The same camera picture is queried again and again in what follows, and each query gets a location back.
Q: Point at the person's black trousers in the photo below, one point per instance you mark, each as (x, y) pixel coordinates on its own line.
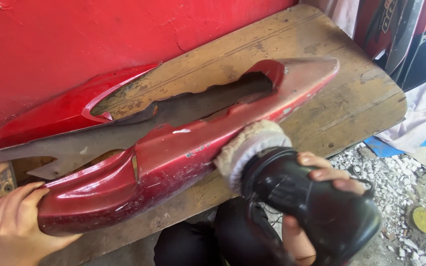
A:
(190, 240)

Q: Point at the person's left hand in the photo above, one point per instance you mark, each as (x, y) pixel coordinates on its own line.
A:
(11, 229)

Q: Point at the person's right hand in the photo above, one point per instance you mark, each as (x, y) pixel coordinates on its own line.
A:
(327, 173)

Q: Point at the blue tarp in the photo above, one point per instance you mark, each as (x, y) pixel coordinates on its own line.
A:
(381, 147)

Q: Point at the heap of white rubble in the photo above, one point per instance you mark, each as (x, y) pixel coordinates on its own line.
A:
(394, 192)

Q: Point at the red black decal fairing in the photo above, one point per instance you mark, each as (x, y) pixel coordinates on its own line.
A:
(383, 29)

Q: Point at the large white cloth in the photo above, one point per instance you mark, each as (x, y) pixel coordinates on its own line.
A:
(420, 114)

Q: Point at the dull red motorcycle fairing panel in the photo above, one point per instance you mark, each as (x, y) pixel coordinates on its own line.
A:
(168, 159)

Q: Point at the worn wooden table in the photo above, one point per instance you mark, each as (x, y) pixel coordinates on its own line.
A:
(346, 107)

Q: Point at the glossy red fairing panel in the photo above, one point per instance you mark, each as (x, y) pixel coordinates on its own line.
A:
(50, 114)

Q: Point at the small white cloth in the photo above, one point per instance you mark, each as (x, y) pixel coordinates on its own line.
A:
(340, 14)

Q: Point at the cream wool polishing pad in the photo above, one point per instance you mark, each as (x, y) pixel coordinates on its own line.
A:
(248, 147)

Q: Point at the black electric polisher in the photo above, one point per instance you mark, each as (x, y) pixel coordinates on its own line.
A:
(324, 214)

